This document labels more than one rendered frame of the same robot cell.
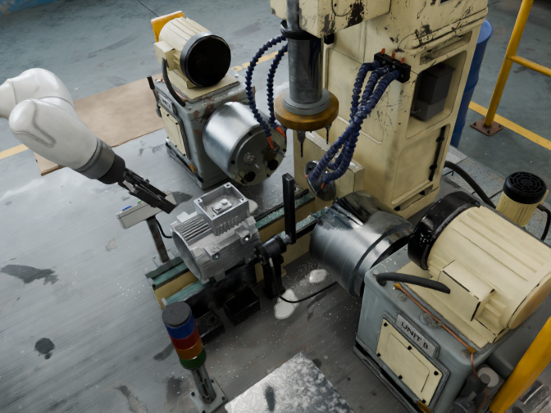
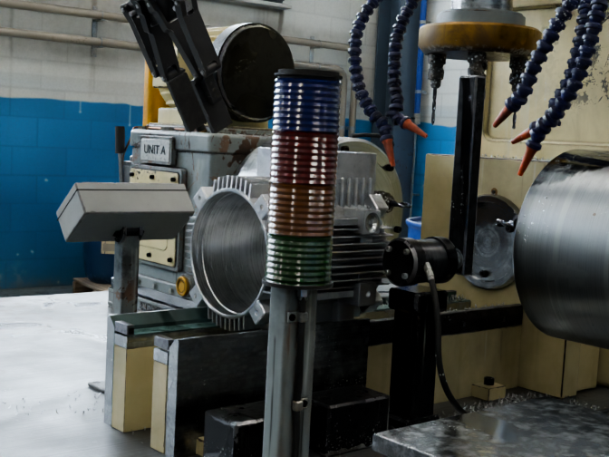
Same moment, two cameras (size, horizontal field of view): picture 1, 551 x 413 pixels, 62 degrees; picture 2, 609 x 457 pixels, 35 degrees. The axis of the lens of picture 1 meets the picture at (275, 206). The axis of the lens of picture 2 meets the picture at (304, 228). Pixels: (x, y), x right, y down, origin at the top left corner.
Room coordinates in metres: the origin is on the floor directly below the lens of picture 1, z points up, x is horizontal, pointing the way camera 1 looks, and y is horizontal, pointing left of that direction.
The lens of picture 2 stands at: (-0.33, 0.33, 1.16)
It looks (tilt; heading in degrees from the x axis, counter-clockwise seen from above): 5 degrees down; 353
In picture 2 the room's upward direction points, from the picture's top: 3 degrees clockwise
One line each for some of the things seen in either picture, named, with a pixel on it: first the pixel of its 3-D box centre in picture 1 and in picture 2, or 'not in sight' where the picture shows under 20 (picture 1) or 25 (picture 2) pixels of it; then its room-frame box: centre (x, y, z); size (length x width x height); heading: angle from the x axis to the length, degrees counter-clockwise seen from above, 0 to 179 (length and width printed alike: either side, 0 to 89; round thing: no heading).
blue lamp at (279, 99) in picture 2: (179, 320); (306, 106); (0.52, 0.22, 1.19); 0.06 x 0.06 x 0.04
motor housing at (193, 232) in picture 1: (215, 238); (289, 250); (0.90, 0.18, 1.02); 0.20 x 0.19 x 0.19; 124
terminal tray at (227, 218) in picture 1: (222, 209); (316, 178); (0.92, 0.15, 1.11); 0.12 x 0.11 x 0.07; 124
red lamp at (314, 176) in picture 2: (183, 332); (304, 158); (0.52, 0.22, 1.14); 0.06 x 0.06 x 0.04
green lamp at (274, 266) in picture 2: (191, 351); (298, 258); (0.52, 0.22, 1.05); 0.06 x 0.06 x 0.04
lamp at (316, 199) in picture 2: (187, 342); (301, 209); (0.52, 0.22, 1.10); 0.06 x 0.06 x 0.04
